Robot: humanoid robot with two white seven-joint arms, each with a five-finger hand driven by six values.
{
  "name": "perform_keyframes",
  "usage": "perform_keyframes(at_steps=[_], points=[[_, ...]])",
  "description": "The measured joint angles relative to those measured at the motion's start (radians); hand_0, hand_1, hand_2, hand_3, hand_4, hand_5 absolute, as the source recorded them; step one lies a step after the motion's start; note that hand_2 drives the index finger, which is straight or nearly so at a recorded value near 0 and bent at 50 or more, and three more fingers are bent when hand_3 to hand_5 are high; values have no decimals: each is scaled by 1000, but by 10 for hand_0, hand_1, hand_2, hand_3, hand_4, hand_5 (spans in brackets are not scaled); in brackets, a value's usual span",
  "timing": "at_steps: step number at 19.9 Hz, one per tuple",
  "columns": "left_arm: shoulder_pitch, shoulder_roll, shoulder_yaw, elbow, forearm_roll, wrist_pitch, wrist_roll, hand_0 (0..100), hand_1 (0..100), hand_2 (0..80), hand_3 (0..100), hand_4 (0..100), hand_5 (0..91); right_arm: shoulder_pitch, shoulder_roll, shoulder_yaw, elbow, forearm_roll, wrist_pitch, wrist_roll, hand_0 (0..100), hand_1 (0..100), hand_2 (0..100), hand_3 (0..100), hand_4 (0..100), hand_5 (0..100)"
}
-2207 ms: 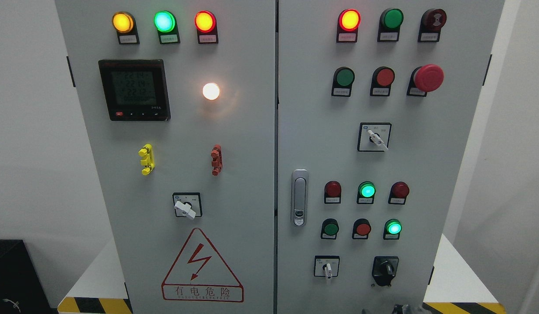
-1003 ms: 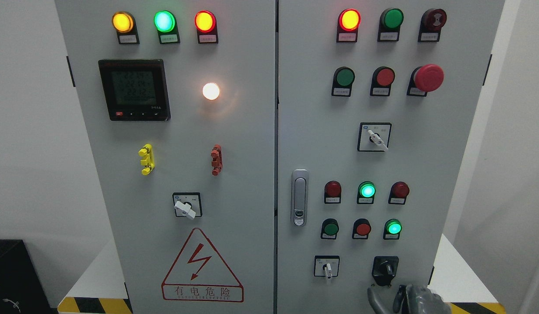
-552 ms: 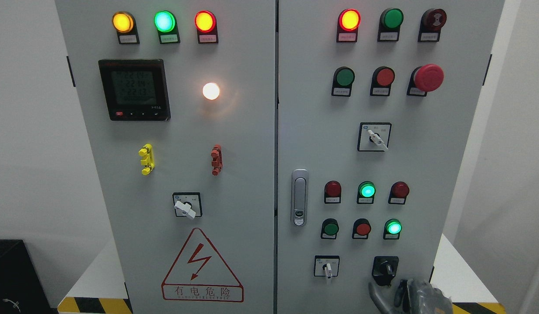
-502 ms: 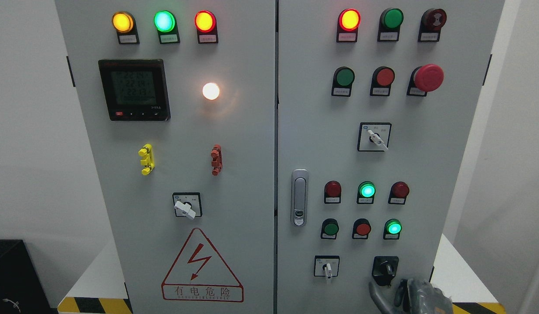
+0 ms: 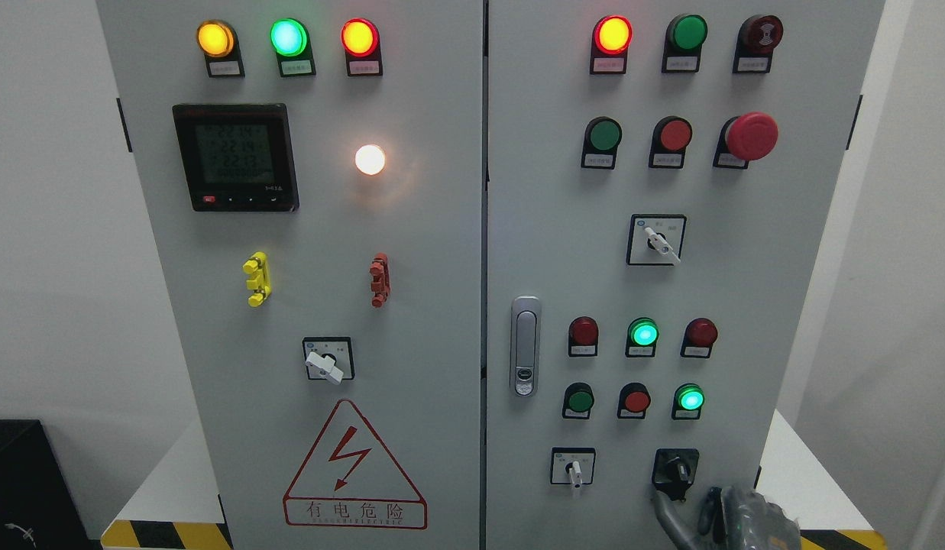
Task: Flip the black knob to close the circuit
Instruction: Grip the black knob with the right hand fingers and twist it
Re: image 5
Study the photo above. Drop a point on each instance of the yellow indicator light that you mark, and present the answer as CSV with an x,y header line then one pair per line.
x,y
221,49

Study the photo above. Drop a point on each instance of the green push button lower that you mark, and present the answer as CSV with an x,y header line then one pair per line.
x,y
578,401

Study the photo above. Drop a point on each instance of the dark red indicator light left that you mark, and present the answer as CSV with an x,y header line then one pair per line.
x,y
583,334

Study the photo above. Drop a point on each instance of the white platform with hazard stripes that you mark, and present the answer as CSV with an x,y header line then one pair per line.
x,y
177,505

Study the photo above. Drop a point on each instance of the red push button upper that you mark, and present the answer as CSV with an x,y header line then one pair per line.
x,y
670,140

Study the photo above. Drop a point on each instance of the red push button lower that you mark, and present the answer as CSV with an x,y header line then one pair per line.
x,y
633,402

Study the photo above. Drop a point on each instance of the yellow terminal connector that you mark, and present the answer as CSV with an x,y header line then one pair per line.
x,y
258,282

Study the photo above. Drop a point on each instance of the dark red indicator light right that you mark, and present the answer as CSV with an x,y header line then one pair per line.
x,y
698,339

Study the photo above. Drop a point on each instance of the white selector switch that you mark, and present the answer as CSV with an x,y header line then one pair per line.
x,y
656,240
572,467

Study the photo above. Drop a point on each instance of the lit white indicator light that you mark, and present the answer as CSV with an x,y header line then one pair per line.
x,y
370,159

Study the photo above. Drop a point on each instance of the grey right cabinet door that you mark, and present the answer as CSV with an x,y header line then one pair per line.
x,y
560,232

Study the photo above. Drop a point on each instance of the dark red indicator light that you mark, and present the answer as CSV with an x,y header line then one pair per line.
x,y
583,334
698,339

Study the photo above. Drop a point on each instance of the grey cabinet door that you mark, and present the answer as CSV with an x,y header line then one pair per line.
x,y
560,232
417,366

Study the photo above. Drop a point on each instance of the white selector switch lower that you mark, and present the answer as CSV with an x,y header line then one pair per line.
x,y
572,467

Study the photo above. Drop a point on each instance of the green push button upper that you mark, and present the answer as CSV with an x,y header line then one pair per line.
x,y
601,140

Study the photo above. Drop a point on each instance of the black rotary knob switch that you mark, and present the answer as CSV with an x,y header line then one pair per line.
x,y
674,471

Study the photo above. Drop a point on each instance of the red emergency stop button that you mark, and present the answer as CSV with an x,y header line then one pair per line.
x,y
745,138

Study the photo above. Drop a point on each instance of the red push button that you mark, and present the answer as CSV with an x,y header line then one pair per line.
x,y
633,402
670,140

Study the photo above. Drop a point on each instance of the lit green indicator light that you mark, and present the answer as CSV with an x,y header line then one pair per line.
x,y
293,49
643,335

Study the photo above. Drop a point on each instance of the lit green push button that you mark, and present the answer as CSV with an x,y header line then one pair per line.
x,y
687,402

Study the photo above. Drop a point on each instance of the grey left cabinet door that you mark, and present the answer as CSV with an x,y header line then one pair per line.
x,y
417,366

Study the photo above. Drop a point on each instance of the dark green indicator light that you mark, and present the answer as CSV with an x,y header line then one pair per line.
x,y
683,42

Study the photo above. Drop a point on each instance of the red terminal connector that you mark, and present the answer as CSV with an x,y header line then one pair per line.
x,y
380,280

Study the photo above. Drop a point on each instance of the lit red indicator light right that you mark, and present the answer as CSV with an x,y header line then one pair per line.
x,y
611,38

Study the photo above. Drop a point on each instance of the white selector switch left door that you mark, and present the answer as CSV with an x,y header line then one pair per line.
x,y
329,358

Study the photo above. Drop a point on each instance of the black digital power meter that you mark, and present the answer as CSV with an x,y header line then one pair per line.
x,y
237,157

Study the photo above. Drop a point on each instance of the lit red indicator light left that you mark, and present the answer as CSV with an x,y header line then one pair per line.
x,y
361,42

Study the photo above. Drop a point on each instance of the silver door lock handle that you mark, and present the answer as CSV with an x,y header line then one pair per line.
x,y
525,317

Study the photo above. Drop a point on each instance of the red electrical hazard sticker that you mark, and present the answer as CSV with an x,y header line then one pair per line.
x,y
350,479

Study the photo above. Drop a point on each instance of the black box lower left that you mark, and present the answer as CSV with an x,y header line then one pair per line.
x,y
36,508

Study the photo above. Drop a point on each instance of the lit green indicator light middle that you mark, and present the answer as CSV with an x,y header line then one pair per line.
x,y
643,335

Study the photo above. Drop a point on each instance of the lit red indicator light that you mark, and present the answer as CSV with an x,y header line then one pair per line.
x,y
611,38
361,42

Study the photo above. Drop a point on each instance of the white selector switch upper right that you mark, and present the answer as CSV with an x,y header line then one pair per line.
x,y
656,240

